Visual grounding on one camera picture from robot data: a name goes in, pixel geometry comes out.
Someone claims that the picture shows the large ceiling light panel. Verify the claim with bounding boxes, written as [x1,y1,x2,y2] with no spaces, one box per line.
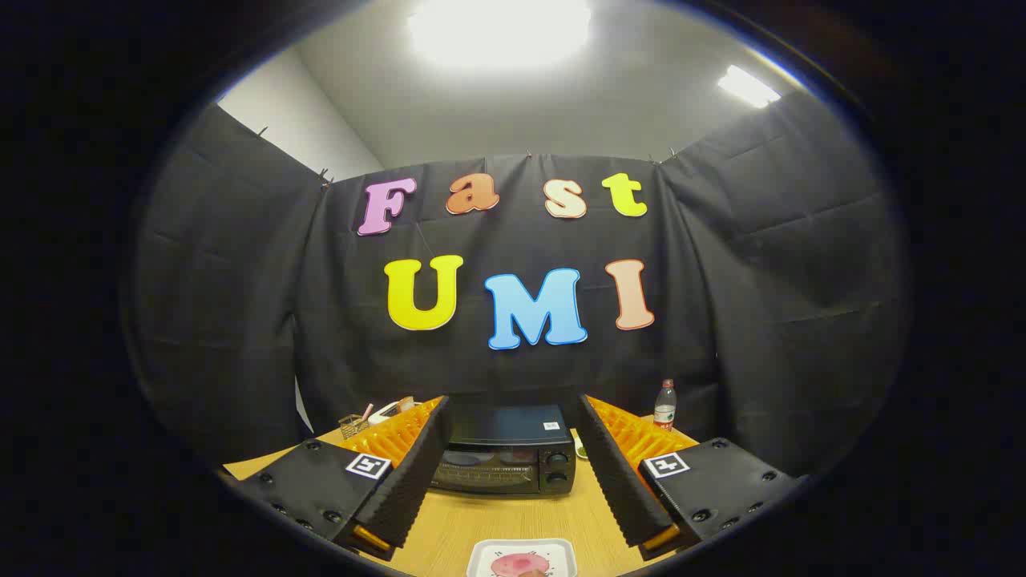
[407,0,592,71]

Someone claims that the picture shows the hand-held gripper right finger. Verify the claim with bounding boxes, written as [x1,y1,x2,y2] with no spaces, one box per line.
[577,393,802,562]

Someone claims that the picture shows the white square plate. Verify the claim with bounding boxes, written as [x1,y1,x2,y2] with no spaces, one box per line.
[467,538,578,577]

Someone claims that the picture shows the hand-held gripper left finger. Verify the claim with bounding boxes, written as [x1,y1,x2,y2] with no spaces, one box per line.
[232,395,454,562]

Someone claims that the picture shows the small ceiling light panel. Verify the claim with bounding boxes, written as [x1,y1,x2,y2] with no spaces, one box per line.
[716,64,782,110]

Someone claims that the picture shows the white pop-up toaster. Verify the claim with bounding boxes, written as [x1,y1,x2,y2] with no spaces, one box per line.
[369,398,426,426]

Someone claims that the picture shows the black toaster oven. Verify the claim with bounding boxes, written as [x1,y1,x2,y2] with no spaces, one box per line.
[430,403,578,495]

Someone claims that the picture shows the pink ham slice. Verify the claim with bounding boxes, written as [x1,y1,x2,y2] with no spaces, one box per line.
[491,553,552,577]

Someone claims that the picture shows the plastic water bottle red label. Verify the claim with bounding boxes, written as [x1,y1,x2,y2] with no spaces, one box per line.
[653,379,677,432]

